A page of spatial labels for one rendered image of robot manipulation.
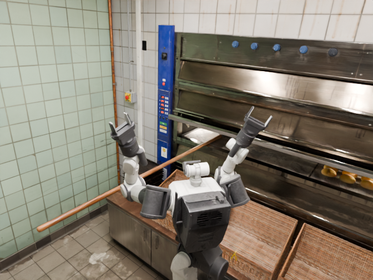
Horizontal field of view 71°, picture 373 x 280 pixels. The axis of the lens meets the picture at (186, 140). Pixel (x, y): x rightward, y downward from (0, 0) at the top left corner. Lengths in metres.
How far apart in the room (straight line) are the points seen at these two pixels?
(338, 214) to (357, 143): 0.53
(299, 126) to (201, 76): 0.85
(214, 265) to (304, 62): 1.34
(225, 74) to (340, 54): 0.77
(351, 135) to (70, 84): 2.33
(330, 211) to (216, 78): 1.27
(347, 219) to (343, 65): 1.01
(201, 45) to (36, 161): 1.80
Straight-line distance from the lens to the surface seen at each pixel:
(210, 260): 1.48
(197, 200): 1.23
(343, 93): 1.87
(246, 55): 2.04
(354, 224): 2.14
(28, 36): 2.56
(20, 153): 2.69
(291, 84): 1.93
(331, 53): 1.85
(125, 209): 2.55
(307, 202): 2.15
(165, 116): 2.51
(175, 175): 2.61
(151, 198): 1.27
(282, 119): 1.99
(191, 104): 2.31
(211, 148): 2.31
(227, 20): 2.10
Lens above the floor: 2.11
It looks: 22 degrees down
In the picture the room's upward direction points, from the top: 3 degrees clockwise
